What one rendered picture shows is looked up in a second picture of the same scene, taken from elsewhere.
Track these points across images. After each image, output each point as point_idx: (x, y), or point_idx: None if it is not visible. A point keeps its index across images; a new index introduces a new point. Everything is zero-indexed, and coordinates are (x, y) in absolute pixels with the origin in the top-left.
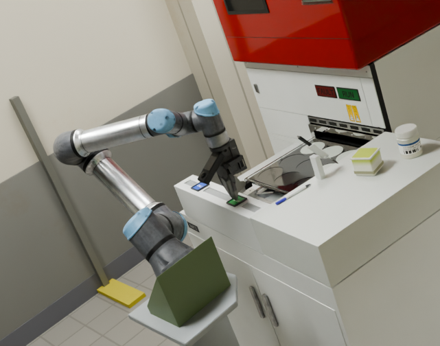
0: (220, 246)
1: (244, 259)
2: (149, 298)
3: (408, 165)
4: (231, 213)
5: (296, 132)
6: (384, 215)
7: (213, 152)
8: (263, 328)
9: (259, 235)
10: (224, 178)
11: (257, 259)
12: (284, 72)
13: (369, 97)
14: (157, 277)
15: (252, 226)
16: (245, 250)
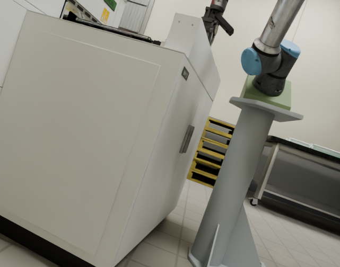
0: (191, 92)
1: (197, 100)
2: (290, 99)
3: None
4: (212, 61)
5: (39, 0)
6: None
7: (223, 14)
8: (171, 170)
9: (212, 77)
10: (215, 35)
11: (203, 97)
12: None
13: (119, 12)
14: (290, 81)
15: (214, 71)
16: (202, 91)
